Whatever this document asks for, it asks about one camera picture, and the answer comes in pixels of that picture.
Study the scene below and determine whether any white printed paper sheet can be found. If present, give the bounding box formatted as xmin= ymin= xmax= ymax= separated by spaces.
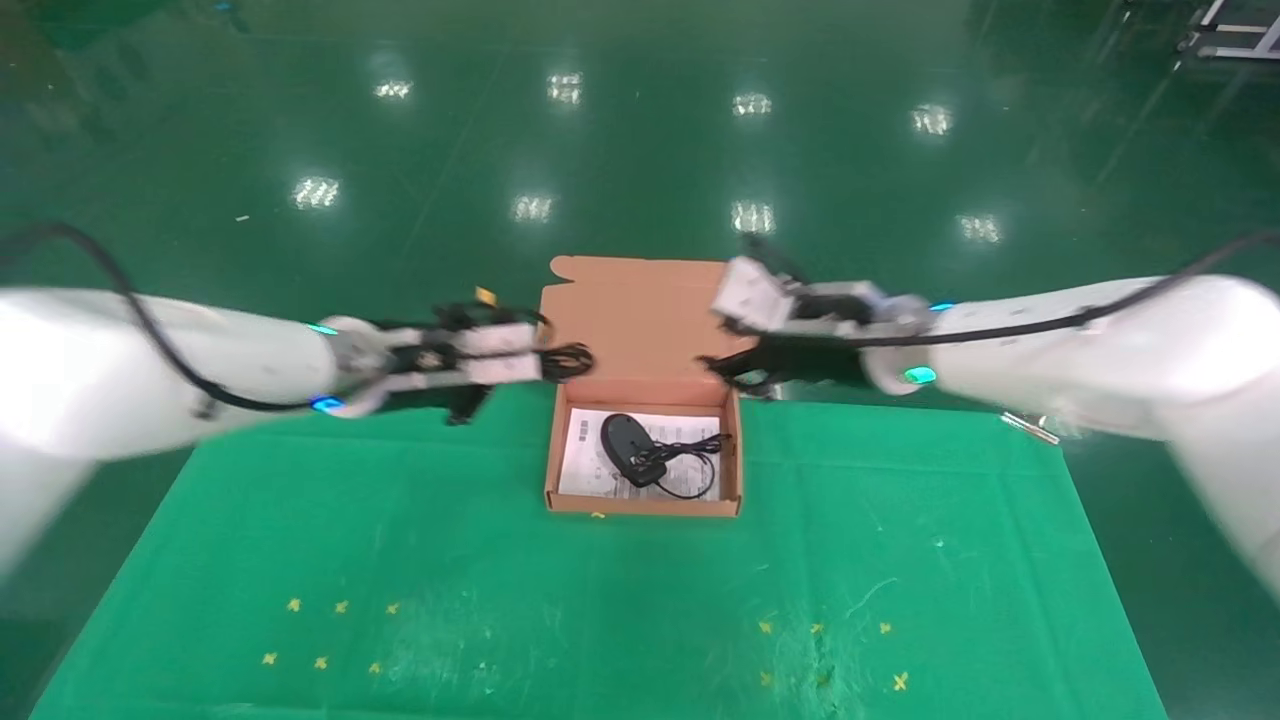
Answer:
xmin=557 ymin=408 xmax=724 ymax=500

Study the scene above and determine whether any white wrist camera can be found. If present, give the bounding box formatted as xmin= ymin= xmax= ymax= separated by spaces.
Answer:
xmin=455 ymin=323 xmax=544 ymax=387
xmin=711 ymin=256 xmax=797 ymax=334

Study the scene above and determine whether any black computer mouse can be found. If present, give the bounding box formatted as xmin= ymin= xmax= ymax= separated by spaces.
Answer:
xmin=599 ymin=412 xmax=670 ymax=489

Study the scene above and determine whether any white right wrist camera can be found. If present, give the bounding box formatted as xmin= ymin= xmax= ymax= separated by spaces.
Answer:
xmin=711 ymin=256 xmax=797 ymax=334

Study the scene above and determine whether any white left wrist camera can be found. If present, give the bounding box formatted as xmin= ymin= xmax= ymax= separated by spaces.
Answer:
xmin=455 ymin=323 xmax=544 ymax=387

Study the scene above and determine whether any green table cloth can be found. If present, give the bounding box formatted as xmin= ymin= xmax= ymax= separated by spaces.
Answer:
xmin=30 ymin=385 xmax=1171 ymax=720

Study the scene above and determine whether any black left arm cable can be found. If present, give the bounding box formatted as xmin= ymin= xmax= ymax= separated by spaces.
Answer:
xmin=0 ymin=222 xmax=336 ymax=414

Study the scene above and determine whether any white metal frame base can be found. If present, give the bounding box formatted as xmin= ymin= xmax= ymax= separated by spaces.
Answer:
xmin=1178 ymin=0 xmax=1280 ymax=61

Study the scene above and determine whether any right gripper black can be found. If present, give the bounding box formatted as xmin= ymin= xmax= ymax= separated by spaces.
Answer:
xmin=698 ymin=330 xmax=876 ymax=401

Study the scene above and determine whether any open brown cardboard box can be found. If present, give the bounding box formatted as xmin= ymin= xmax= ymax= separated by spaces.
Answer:
xmin=543 ymin=255 xmax=744 ymax=519

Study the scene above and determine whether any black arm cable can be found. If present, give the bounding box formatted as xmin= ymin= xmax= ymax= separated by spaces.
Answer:
xmin=858 ymin=230 xmax=1280 ymax=349
xmin=0 ymin=222 xmax=336 ymax=414

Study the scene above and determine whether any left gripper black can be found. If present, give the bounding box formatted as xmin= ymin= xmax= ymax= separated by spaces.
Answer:
xmin=385 ymin=338 xmax=597 ymax=427

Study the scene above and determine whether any black usb mouse cable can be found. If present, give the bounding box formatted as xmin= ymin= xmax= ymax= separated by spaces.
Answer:
xmin=640 ymin=430 xmax=724 ymax=502

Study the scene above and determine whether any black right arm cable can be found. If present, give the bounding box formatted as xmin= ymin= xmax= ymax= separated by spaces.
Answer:
xmin=858 ymin=230 xmax=1280 ymax=349

